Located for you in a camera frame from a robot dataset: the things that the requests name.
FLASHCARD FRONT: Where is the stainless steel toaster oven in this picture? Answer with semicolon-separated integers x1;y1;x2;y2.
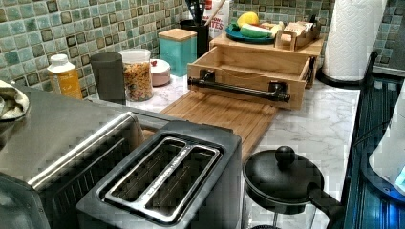
0;88;170;229

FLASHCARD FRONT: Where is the wooden drawer cabinet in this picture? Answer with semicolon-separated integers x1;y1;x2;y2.
210;32;324;89

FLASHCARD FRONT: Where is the black paper towel holder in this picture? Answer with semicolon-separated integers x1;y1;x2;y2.
316;52;378;90

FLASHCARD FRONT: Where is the orange juice bottle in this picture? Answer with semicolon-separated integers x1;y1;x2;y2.
47;54;82;99

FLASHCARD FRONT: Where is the yellow lemon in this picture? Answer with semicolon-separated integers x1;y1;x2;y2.
237;11;260;28

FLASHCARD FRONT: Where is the black metal drawer handle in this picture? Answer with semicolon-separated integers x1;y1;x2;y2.
187;70;290;102

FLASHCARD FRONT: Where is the pink lidded bowl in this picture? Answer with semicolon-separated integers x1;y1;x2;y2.
150;59;170;87

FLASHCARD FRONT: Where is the paper towel roll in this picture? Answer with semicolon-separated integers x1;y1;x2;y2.
322;0;388;82

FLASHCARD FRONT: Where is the dark grey cup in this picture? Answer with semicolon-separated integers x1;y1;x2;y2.
91;52;126;105

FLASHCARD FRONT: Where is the bamboo cutting board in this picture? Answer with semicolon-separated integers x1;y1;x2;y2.
139;91;278;159

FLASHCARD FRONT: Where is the black two-slot toaster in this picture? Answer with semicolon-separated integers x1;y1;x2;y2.
76;121;242;229

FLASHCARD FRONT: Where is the wooden organizer tray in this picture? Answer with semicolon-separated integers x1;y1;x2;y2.
274;21;321;52

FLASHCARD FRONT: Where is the teal canister with wooden lid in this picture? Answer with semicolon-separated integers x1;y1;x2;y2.
159;29;197;76

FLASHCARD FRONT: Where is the teal plate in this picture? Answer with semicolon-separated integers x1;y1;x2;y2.
225;28;275;44

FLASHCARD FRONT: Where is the black utensil holder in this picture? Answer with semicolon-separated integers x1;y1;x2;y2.
179;19;210;59

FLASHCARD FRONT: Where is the dark dish drying rack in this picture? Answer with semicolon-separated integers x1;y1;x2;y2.
343;73;405;229

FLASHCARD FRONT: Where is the green white toy vegetable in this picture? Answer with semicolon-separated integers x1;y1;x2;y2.
240;24;273;38

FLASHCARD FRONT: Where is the wooden spoon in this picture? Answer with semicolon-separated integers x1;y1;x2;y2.
204;0;226;26

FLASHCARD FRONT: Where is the beige cloth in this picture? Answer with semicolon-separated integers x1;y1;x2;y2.
0;80;30;120

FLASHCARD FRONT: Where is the clear jar of cereal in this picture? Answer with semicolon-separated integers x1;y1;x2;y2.
119;49;153;101

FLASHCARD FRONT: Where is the black french press lid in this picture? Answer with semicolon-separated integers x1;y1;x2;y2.
243;146;345;229

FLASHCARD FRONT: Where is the white red printed box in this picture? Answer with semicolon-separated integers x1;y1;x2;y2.
203;0;230;39

